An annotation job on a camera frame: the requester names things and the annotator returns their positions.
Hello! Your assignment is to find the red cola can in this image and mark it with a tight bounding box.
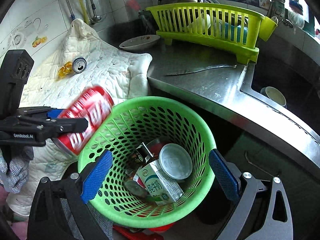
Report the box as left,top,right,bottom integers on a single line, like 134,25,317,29
51,86,115,156

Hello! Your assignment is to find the blue drink can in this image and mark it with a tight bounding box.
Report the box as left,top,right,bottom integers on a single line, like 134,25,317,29
72,56,87,74

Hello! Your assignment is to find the white paper cup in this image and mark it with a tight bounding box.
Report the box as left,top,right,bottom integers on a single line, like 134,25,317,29
158,143,193,180

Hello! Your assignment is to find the black glue box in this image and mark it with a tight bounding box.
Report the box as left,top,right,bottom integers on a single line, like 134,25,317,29
130,142,155,165

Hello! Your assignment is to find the white milk carton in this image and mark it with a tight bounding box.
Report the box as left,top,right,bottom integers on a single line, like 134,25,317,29
137,160,183,206

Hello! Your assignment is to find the green perforated trash basket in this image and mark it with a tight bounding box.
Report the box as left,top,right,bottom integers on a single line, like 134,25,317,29
78,96,216,228

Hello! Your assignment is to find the gloved left hand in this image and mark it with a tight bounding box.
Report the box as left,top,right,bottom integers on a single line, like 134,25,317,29
1,145,34,193

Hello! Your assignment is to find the yellow crumpled plastic wrapper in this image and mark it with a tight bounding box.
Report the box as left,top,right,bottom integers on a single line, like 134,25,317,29
57,61,73,79

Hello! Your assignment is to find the white quilted cloth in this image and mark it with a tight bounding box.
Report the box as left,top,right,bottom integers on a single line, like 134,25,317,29
7,19,152,218

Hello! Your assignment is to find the red plastic stool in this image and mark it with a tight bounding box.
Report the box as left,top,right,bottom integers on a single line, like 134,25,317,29
113,222,176,240

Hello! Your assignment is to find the cup in sink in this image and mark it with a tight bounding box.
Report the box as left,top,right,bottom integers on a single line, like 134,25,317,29
260,86,287,108

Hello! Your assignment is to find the white ceramic bowl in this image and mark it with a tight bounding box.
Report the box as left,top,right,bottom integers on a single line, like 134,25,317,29
119,35,161,51

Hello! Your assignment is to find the stainless steel sink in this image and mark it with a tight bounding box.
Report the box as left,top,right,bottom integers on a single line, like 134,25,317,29
240,35,319,137

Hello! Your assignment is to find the lime green dish rack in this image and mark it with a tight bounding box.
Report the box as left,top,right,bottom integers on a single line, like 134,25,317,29
146,2,265,65

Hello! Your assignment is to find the lime green cutlery cup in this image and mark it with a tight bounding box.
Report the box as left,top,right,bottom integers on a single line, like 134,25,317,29
258,16,278,42

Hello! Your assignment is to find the yellow gas hose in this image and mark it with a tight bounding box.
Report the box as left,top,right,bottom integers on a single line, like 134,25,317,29
76,0,90,25

